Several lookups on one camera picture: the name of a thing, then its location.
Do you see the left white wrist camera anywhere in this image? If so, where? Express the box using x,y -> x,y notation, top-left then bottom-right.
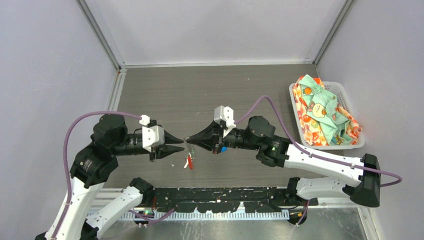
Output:
141,125 -> 165,153

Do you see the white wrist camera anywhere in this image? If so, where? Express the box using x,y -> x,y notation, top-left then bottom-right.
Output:
213,105 -> 236,138
141,125 -> 165,153

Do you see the white plastic basket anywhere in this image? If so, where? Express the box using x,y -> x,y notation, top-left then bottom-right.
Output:
288,81 -> 366,151

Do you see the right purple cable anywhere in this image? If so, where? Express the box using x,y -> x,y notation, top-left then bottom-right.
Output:
233,95 -> 403,227

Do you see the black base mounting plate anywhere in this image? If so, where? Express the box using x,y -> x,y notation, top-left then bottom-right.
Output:
138,186 -> 307,214

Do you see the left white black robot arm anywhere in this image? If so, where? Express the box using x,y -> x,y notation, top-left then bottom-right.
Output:
37,111 -> 183,240

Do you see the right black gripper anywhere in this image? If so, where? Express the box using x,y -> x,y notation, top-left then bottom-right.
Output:
187,118 -> 261,154

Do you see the aluminium frame rail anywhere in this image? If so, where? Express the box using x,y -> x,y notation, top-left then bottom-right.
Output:
86,187 -> 358,224

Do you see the colourful patterned cloth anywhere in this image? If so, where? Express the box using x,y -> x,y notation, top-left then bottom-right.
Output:
290,74 -> 363,147

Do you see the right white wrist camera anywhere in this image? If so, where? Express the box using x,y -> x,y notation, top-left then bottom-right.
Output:
213,105 -> 236,138

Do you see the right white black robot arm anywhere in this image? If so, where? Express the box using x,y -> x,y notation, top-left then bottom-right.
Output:
186,116 -> 381,208

